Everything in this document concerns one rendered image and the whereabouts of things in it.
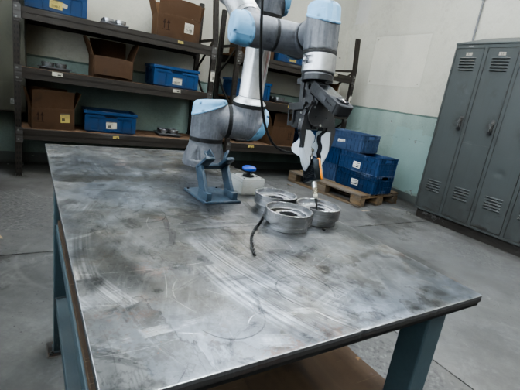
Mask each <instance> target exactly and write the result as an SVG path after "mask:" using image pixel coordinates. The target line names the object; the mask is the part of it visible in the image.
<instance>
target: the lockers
mask: <svg viewBox="0 0 520 390"><path fill-rule="evenodd" d="M459 124H460V130H456V127H457V125H458V127H459ZM489 129H490V130H489ZM488 130H489V132H491V135H487V132H488ZM414 207H417V211H416V216H418V217H421V218H423V219H426V220H428V221H431V222H433V223H435V224H438V225H441V226H443V227H445V228H449V229H450V230H453V231H456V232H458V233H461V234H464V235H466V236H468V237H470V238H473V239H476V240H478V241H481V242H484V243H485V244H488V245H491V246H493V247H496V248H499V249H501V250H503V251H506V252H508V253H510V254H513V255H516V256H518V257H520V37H515V38H498V39H480V40H475V41H469V42H464V43H457V48H456V51H455V54H454V57H453V62H452V65H451V68H450V74H449V77H448V80H447V83H446V88H445V91H444V95H443V100H442V103H441V106H440V112H439V114H438V118H437V121H436V126H435V129H434V133H433V137H432V141H431V144H430V147H429V152H428V156H427V159H426V164H425V167H424V170H423V173H422V179H421V182H420V185H419V190H418V193H417V196H416V202H415V205H414Z"/></svg>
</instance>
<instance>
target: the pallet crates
mask: <svg viewBox="0 0 520 390"><path fill-rule="evenodd" d="M380 139H381V136H378V135H371V134H367V133H363V132H356V131H351V130H347V129H343V128H335V136H334V140H333V143H332V146H331V148H330V150H329V152H328V154H327V157H326V158H325V160H324V162H323V165H322V166H323V178H324V180H321V181H317V189H318V193H321V194H324V195H327V196H329V197H332V198H334V199H336V200H340V201H342V202H345V203H346V204H350V205H352V206H355V207H358V208H361V207H364V202H366V203H368V204H372V205H374V206H378V205H381V203H382V201H386V202H389V203H390V204H396V201H397V195H398V192H395V191H393V190H391V188H392V183H393V182H394V181H393V180H394V177H395V171H396V167H397V165H398V161H399V159H394V158H391V157H387V156H382V155H379V154H376V153H377V151H378V145H379V142H380ZM301 176H303V171H302V170H299V171H298V170H290V171H289V176H288V181H290V182H293V183H296V184H299V185H300V186H304V187H306V188H308V189H312V186H310V185H308V184H306V183H302V182H300V179H301ZM330 190H334V191H337V192H338V193H342V194H344V195H347V196H349V197H350V200H348V199H345V198H343V197H339V196H337V195H335V194H332V193H329V192H330Z"/></svg>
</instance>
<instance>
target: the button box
mask: <svg viewBox="0 0 520 390"><path fill-rule="evenodd" d="M231 180H232V184H233V188H234V191H235V192H236V193H239V194H240V195H255V191H256V190H257V189H258V188H263V187H264V185H265V180H264V179H262V178H261V177H259V176H256V175H255V174H253V173H251V175H250V176H249V175H246V173H232V174H231Z"/></svg>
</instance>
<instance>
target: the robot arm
mask: <svg viewBox="0 0 520 390"><path fill-rule="evenodd" d="M220 2H221V3H222V4H223V5H225V6H226V9H227V11H228V13H229V16H230V18H229V23H228V28H227V33H228V39H229V41H230V42H231V43H233V44H237V45H240V46H243V47H246V49H245V58H244V63H243V68H242V74H241V83H240V88H239V93H238V96H237V97H236V98H234V100H233V104H228V101H227V100H223V99H198V100H195V102H194V103H193V109H192V112H191V124H190V139H189V143H188V145H187V147H186V150H185V152H184V154H183V158H182V163H183V164H184V165H187V166H192V167H195V166H196V165H197V164H198V163H199V162H200V161H201V160H202V159H204V158H205V157H206V156H205V154H204V151H208V150H209V149H211V151H212V152H213V154H214V155H215V160H214V163H219V162H221V161H222V160H223V158H224V153H223V149H222V142H223V138H230V139H244V140H247V141H249V140H254V141H257V140H259V139H261V138H262V137H263V135H264V134H265V128H264V124H263V120H262V111H261V104H260V93H259V33H260V10H261V0H220ZM291 2H292V0H264V8H263V29H262V97H263V94H264V89H265V81H266V76H267V72H268V67H269V59H270V54H271V52H274V53H281V54H284V55H285V56H286V57H287V58H289V59H291V60H301V59H303V62H302V70H301V73H302V76H301V78H297V84H298V85H300V92H299V102H295V103H289V110H288V118H287V125H291V127H294V128H298V134H299V139H298V140H297V141H296V142H294V143H293V144H292V151H293V153H295V154H297V155H298V156H299V157H300V162H301V165H302V167H303V170H304V171H307V169H308V168H309V166H310V163H311V162H310V156H311V154H312V149H311V147H312V148H314V152H313V156H315V157H316V158H321V159H322V165H323V162H324V160H325V158H326V157H327V154H328V152H329V150H330V148H331V146H332V143H333V140H334V136H335V118H334V115H335V116H337V117H346V118H348V117H349V115H350V113H351V111H352V110H353V108H354V107H353V106H352V105H351V104H350V103H349V102H348V101H347V100H346V99H344V98H343V97H342V96H341V95H340V94H338V93H337V92H336V91H335V90H334V89H333V88H332V87H331V86H330V85H329V84H332V83H333V78H334V77H333V75H334V74H335V69H336V62H337V46H338V39H339V32H340V24H341V21H340V16H341V7H340V5H339V4H338V3H337V2H335V1H332V0H315V1H312V2H311V3H310V4H309V5H308V9H307V13H306V20H305V21H303V22H301V23H298V22H291V21H288V20H284V19H282V17H284V16H286V15H287V14H288V12H289V9H290V6H291ZM290 109H292V121H290V120H289V115H290ZM317 128H318V129H319V130H320V131H318V132H317V133H316V139H315V135H314V134H313V133H312V131H311V130H316V129H317ZM314 139H315V142H314ZM195 168H196V167H195Z"/></svg>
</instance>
